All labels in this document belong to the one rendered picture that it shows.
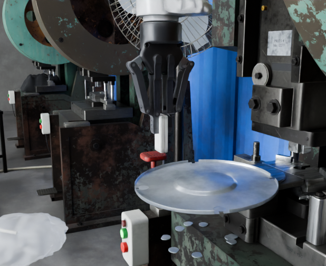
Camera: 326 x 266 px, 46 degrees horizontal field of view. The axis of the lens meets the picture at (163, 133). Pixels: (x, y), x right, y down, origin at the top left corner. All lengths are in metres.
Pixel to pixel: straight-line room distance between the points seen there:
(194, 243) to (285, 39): 0.50
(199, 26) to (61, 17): 0.74
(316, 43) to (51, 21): 1.64
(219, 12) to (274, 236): 0.52
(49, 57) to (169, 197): 3.10
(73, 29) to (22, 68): 5.30
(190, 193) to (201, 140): 2.79
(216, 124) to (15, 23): 1.95
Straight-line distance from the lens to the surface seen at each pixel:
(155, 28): 0.67
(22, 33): 3.70
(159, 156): 1.08
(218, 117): 3.27
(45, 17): 2.00
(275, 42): 0.87
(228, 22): 0.94
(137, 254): 1.04
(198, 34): 1.58
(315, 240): 0.77
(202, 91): 3.45
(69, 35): 2.01
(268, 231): 0.85
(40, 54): 3.72
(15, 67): 7.27
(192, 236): 0.94
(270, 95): 0.84
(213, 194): 0.74
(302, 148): 0.92
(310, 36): 0.48
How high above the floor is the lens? 1.05
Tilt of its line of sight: 12 degrees down
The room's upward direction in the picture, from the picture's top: straight up
